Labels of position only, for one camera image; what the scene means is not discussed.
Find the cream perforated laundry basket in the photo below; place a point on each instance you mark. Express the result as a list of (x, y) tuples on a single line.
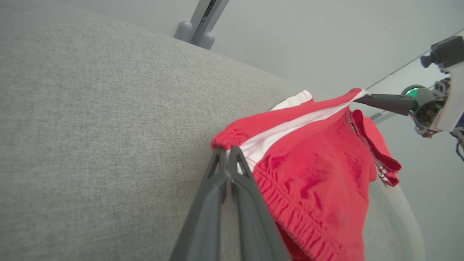
[(402, 208)]

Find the red and white garment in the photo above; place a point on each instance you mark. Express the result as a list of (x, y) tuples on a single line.
[(319, 174)]

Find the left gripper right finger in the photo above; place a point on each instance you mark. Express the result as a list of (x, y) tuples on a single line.
[(253, 224)]

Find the grey post with black slot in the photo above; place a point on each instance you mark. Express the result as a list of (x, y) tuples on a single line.
[(203, 21)]

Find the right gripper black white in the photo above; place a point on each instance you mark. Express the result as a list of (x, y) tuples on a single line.
[(449, 105)]

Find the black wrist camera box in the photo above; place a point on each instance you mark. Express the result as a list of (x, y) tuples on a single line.
[(449, 50)]

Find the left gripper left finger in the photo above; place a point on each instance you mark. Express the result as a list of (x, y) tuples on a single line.
[(206, 217)]

